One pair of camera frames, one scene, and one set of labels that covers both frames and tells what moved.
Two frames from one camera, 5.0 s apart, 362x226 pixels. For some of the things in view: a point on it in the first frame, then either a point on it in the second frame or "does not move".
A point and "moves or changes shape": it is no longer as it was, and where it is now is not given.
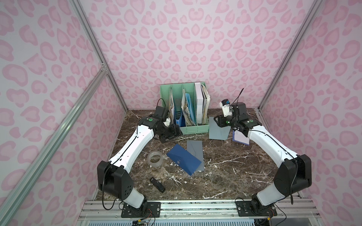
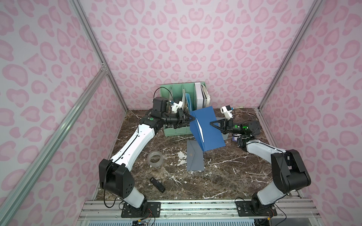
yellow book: (206, 104) does not move
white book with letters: (199, 103) does not move
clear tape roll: (155, 165) does not move
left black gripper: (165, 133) to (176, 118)
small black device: (156, 183) does not move
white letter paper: (240, 137) moves or changes shape
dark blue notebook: (185, 161) to (209, 136)
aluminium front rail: (109, 210) does not move
